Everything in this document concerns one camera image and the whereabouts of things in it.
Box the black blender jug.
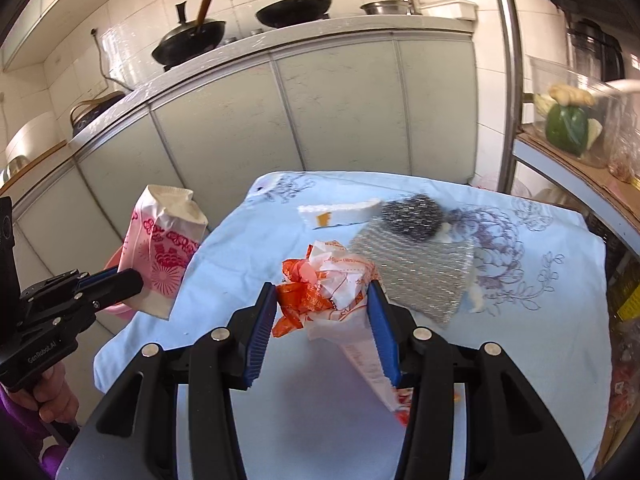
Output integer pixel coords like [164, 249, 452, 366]
[567, 20, 626, 82]

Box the white foam piece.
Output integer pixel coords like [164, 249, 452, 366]
[297, 198, 383, 230]

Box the steel wool scrubber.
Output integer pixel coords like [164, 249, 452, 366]
[381, 194, 444, 243]

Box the metal shelf rack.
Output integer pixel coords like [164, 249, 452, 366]
[487, 0, 640, 461]

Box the white radish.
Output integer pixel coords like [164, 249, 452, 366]
[606, 79, 640, 94]

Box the white plastic tray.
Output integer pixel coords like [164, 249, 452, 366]
[420, 0, 477, 22]

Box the person's left hand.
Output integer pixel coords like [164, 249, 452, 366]
[3, 362, 79, 425]

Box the steel pot with lid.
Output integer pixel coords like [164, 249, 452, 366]
[360, 0, 422, 15]

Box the ginger root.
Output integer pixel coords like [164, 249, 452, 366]
[548, 84, 596, 107]

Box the light blue floral cloth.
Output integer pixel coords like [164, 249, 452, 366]
[93, 171, 612, 479]

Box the induction cooker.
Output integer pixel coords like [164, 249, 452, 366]
[70, 91, 126, 136]

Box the pink white paper bag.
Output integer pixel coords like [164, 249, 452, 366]
[118, 184, 208, 320]

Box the yellow tin can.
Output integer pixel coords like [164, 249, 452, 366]
[608, 261, 639, 322]

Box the grey kitchen cabinet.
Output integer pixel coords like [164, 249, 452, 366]
[6, 15, 477, 286]

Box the black wok with lid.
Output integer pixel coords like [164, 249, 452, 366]
[151, 0, 226, 72]

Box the green pepper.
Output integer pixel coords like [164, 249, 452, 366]
[544, 104, 588, 157]

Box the black power cable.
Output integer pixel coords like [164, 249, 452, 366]
[90, 27, 134, 94]

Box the pink plastic bucket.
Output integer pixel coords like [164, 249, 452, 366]
[104, 247, 140, 323]

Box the clear plastic container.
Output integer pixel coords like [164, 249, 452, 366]
[529, 56, 627, 168]

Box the orange white wrapper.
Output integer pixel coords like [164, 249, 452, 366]
[272, 240, 412, 425]

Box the black frying pan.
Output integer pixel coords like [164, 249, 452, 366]
[256, 0, 333, 28]

